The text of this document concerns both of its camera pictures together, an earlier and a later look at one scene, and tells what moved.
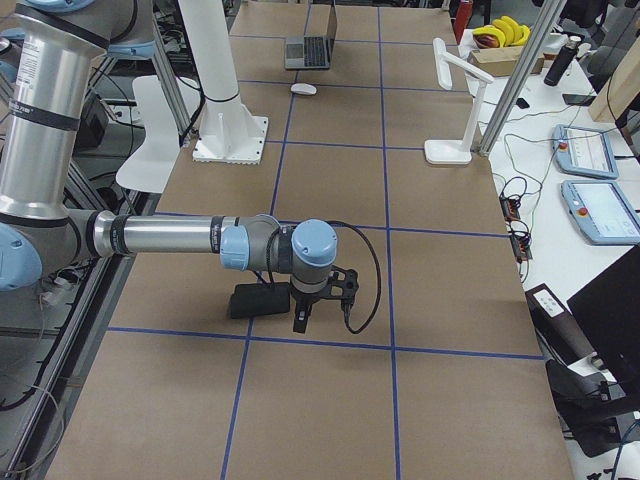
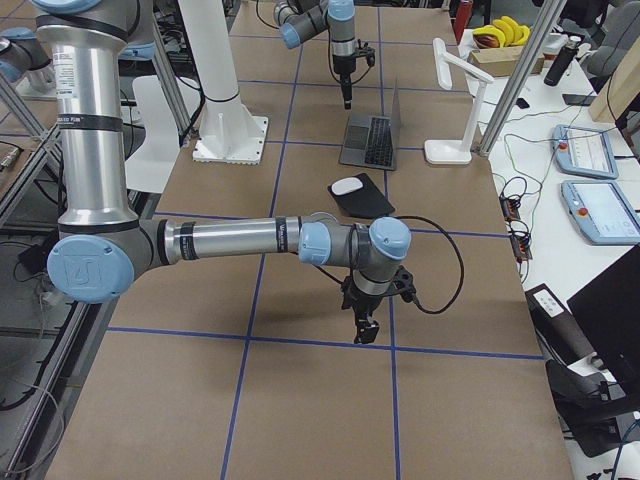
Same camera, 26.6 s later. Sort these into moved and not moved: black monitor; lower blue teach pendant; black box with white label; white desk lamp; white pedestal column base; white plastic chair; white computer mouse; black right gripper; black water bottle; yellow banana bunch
Moved: white computer mouse; black right gripper
Not moved: black water bottle; black box with white label; black monitor; white pedestal column base; yellow banana bunch; white plastic chair; lower blue teach pendant; white desk lamp
